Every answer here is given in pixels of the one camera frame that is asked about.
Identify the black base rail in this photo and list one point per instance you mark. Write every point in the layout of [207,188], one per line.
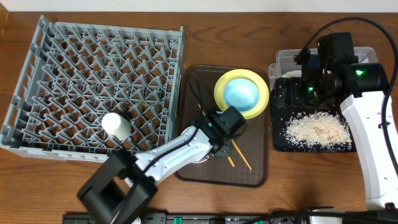
[317,216]

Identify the white cup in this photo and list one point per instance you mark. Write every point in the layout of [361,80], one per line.
[116,126]

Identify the spilled rice pile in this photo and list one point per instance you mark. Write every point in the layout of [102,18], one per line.
[318,129]

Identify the brown plastic tray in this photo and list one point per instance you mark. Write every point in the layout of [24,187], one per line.
[254,143]

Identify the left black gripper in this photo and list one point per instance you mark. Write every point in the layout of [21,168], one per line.
[227,149]

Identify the right wooden chopstick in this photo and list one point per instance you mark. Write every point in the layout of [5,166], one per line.
[241,154]

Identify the yellow plate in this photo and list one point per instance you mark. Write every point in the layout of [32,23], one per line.
[249,75]

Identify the clear plastic bin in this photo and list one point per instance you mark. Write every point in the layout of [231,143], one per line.
[286,67]

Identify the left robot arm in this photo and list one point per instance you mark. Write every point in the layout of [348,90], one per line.
[122,187]

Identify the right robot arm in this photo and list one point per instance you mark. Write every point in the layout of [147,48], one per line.
[335,74]

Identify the black waste bin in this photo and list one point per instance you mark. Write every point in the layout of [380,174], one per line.
[283,107]

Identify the light blue bowl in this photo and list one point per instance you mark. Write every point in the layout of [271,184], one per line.
[242,94]

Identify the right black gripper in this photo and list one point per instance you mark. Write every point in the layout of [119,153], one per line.
[303,103]

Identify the grey dishwasher rack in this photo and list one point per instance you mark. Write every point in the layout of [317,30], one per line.
[74,74]

